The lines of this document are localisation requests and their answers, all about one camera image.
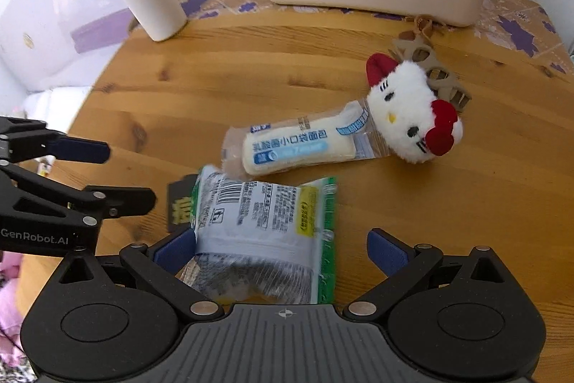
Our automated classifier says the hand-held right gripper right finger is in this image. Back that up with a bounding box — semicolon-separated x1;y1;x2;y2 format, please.
343;228;521;322

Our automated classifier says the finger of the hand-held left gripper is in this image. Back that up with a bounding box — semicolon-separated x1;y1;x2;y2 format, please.
0;117;111;164
0;163;157;228

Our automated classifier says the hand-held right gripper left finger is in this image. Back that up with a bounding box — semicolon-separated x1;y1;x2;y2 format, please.
53;227;225;323

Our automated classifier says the green white snack bag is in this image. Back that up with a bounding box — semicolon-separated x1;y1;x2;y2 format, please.
176;165;338;305

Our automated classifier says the black yellow sachet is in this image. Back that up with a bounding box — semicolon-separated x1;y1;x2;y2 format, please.
167;174;199;233

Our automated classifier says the white pillow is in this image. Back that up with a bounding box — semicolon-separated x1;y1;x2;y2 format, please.
0;87;93;182

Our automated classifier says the pink cloth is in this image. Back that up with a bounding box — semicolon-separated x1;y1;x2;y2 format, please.
0;251;32;366

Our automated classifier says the wooden desk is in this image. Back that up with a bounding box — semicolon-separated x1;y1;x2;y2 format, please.
18;6;574;321

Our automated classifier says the white bread packet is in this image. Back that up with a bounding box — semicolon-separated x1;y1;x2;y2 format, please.
223;99;391;179

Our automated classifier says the white plush cat toy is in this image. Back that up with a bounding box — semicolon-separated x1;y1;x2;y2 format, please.
365;52;464;164

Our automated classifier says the white purple patterned panel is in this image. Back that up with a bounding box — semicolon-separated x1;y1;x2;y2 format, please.
0;0;135;92

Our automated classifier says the purple floral tablecloth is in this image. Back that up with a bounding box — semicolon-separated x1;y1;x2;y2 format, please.
171;0;574;74

